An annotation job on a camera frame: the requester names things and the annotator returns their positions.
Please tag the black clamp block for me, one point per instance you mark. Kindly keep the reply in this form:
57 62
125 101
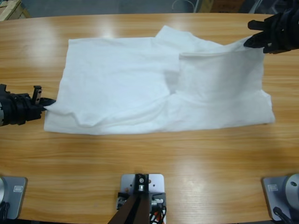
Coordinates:
159 201

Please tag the white t-shirt with small print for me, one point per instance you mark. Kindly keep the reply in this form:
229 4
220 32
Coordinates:
128 93

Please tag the yellow box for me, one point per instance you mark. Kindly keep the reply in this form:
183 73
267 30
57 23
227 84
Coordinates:
207 5

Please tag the cardboard boxes stack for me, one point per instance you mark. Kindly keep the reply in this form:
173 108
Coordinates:
11 9

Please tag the white mount plate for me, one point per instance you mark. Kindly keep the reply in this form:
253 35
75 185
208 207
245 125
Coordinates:
156 183

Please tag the grey metal frame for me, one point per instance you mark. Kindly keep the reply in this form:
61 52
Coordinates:
261 5

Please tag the brown cardboard box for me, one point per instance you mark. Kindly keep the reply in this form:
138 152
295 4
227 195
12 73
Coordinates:
226 5

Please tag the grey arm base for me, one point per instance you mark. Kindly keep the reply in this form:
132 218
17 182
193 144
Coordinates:
280 193
16 198

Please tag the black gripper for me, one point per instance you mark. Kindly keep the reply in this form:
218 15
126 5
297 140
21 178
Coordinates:
282 32
21 109

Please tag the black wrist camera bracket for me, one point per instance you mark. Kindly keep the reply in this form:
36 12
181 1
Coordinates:
289 4
3 89

